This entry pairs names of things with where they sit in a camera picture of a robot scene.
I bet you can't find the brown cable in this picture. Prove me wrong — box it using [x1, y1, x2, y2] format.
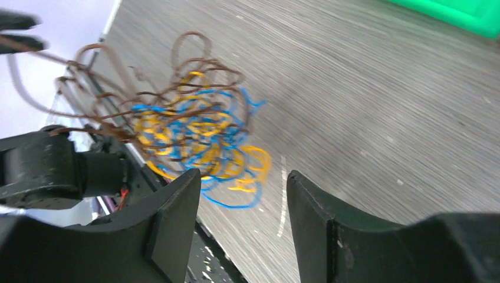
[8, 31, 251, 163]

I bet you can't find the blue cable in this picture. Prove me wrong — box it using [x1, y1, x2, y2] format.
[130, 86, 268, 210]

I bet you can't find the green plastic bin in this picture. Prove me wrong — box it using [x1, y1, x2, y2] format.
[390, 0, 499, 38]

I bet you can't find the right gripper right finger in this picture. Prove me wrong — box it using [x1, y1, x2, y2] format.
[287, 170, 499, 282]

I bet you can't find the yellow cable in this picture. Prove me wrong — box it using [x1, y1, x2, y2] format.
[133, 71, 273, 194]

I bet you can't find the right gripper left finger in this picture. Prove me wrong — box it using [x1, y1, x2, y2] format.
[1, 169, 200, 282]

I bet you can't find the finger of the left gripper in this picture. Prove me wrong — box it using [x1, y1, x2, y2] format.
[1, 9, 41, 31]
[1, 34, 46, 55]

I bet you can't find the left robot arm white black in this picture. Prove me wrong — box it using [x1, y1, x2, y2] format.
[1, 124, 164, 210]

